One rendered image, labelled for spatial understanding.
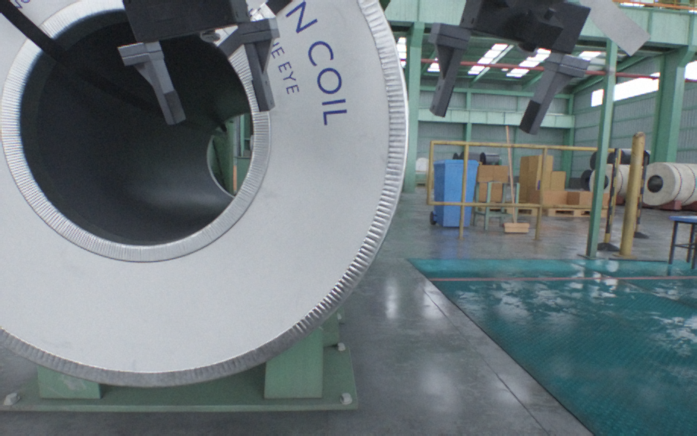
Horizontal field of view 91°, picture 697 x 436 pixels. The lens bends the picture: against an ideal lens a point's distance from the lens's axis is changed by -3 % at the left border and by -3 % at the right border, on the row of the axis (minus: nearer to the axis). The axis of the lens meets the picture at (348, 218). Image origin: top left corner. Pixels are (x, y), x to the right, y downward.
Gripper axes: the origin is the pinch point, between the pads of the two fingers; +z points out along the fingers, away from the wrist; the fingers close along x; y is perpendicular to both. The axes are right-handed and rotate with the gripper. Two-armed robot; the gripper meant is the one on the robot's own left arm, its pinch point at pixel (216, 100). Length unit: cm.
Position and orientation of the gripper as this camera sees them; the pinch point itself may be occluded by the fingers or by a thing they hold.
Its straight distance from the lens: 51.5
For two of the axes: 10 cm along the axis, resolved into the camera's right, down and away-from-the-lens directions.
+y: 1.2, -5.0, 8.6
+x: -9.8, 0.7, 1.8
